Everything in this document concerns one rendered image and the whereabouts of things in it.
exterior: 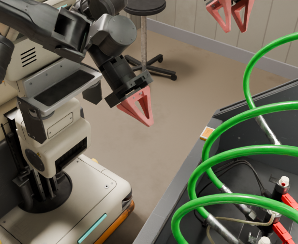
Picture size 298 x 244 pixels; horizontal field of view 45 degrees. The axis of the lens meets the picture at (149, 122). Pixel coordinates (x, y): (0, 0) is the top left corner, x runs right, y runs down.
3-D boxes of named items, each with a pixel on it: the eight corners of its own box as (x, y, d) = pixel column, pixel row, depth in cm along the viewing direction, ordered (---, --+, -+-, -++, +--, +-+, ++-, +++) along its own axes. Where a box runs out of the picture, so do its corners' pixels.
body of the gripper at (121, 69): (130, 91, 67) (109, 57, 66) (108, 106, 75) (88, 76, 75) (153, 76, 71) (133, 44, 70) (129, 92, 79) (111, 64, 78)
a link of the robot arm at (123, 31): (64, 16, 72) (52, 53, 69) (81, -16, 62) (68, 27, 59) (117, 39, 76) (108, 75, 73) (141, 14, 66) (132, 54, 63)
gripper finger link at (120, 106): (152, 128, 68) (125, 86, 67) (134, 136, 74) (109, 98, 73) (174, 111, 72) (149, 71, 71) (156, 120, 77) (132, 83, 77)
